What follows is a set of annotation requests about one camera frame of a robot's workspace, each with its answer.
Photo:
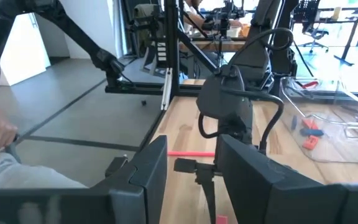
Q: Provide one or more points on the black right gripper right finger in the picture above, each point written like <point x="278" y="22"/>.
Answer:
<point x="259" y="196"/>

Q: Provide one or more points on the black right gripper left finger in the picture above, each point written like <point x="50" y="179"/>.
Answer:
<point x="135" y="199"/>

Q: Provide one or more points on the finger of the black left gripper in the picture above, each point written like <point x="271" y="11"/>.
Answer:
<point x="208" y="186"/>

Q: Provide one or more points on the red eraser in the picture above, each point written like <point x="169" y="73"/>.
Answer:
<point x="309" y="124"/>
<point x="310" y="143"/>

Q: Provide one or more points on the pink pencil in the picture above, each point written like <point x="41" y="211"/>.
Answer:
<point x="191" y="153"/>

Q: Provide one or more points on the pink eraser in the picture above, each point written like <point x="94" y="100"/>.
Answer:
<point x="222" y="220"/>

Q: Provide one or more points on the white bar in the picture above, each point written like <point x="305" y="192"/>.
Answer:
<point x="166" y="90"/>

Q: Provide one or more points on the background wooden table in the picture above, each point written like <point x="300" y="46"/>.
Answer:
<point x="213" y="46"/>

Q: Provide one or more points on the red clip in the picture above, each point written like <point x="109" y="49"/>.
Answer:
<point x="311" y="84"/>

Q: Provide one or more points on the black office chair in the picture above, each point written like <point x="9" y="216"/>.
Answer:
<point x="317" y="34"/>

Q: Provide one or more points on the white partition panel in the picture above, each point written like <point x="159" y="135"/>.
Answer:
<point x="23" y="56"/>

